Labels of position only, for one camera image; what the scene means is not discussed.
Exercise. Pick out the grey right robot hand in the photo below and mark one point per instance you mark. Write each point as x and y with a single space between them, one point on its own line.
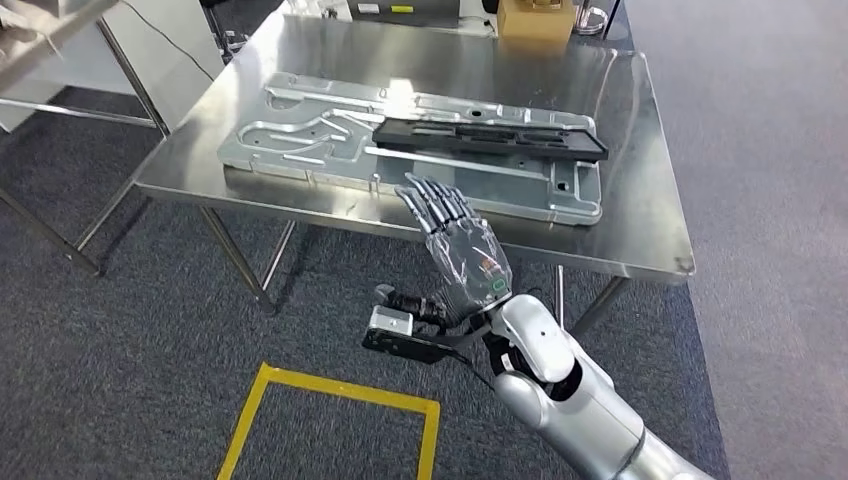
470 265

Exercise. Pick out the black plastic frame part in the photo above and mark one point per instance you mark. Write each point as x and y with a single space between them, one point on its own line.
397 139

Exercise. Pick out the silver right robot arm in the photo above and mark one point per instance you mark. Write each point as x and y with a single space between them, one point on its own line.
563 397

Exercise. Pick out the steel workbench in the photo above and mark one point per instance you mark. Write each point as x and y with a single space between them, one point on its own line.
397 53

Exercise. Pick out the aluminium fixture plate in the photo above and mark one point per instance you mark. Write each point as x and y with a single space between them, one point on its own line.
464 185

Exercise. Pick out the yellow floor tape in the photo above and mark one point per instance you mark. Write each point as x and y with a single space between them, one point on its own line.
344 389

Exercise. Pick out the white desk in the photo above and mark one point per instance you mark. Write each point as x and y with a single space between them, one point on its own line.
474 23

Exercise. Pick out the brown cardboard box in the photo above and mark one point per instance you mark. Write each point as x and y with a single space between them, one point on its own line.
536 20

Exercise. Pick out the chrome round base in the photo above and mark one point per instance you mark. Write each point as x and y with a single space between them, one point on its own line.
593 23

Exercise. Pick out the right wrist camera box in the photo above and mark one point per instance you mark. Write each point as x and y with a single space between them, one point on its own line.
391 321

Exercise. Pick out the black stanchion post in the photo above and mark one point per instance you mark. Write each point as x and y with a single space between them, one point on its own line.
613 16

